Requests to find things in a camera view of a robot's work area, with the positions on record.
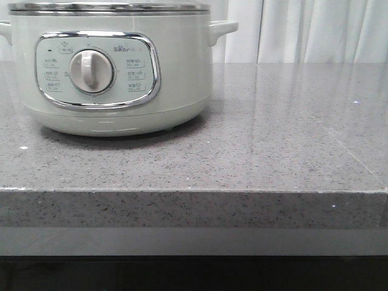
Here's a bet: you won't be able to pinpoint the glass pot lid steel rim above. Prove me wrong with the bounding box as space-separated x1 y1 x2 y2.
8 1 210 13

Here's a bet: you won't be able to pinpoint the pale green electric cooking pot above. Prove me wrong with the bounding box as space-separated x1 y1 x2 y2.
1 11 238 136

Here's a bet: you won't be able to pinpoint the white curtain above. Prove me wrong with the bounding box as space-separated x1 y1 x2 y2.
0 0 388 64

